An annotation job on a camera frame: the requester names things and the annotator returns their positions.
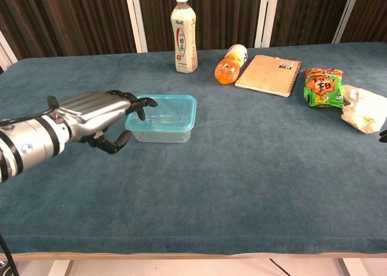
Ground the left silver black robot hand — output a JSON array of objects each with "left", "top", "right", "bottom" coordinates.
[{"left": 56, "top": 90, "right": 158, "bottom": 155}]

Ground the blue translucent plastic lid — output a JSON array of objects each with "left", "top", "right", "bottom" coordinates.
[{"left": 125, "top": 94, "right": 198, "bottom": 132}]

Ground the clear plastic container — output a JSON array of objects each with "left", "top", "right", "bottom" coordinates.
[{"left": 131, "top": 127, "right": 192, "bottom": 144}]

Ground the clear bag with bread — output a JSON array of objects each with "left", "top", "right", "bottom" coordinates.
[{"left": 340, "top": 84, "right": 387, "bottom": 135}]

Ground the green orange snack bag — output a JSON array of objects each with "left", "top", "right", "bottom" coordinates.
[{"left": 303, "top": 68, "right": 345, "bottom": 109}]

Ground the milk tea bottle white cap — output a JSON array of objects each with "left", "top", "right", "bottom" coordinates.
[{"left": 170, "top": 0, "right": 199, "bottom": 74}]

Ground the brown spiral notebook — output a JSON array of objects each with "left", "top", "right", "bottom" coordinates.
[{"left": 235, "top": 54, "right": 303, "bottom": 98}]

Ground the white table leg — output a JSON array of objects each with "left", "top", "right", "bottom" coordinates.
[
  {"left": 334, "top": 258, "right": 354, "bottom": 276},
  {"left": 48, "top": 260, "right": 75, "bottom": 276}
]

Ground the orange soda bottle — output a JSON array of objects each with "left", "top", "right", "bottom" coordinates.
[{"left": 214, "top": 43, "right": 249, "bottom": 86}]

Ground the blue velvet table cloth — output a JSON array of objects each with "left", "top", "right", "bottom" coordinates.
[{"left": 0, "top": 42, "right": 387, "bottom": 255}]

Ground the black caster wheel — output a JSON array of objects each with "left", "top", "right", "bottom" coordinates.
[{"left": 0, "top": 259, "right": 15, "bottom": 276}]

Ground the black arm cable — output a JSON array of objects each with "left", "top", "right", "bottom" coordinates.
[{"left": 0, "top": 96, "right": 60, "bottom": 276}]

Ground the white partition frame post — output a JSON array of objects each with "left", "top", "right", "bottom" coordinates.
[
  {"left": 254, "top": 0, "right": 281, "bottom": 49},
  {"left": 123, "top": 0, "right": 149, "bottom": 53},
  {"left": 0, "top": 30, "right": 19, "bottom": 73},
  {"left": 331, "top": 0, "right": 362, "bottom": 44}
]

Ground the black floor cable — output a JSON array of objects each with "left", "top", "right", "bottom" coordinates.
[{"left": 268, "top": 258, "right": 291, "bottom": 276}]

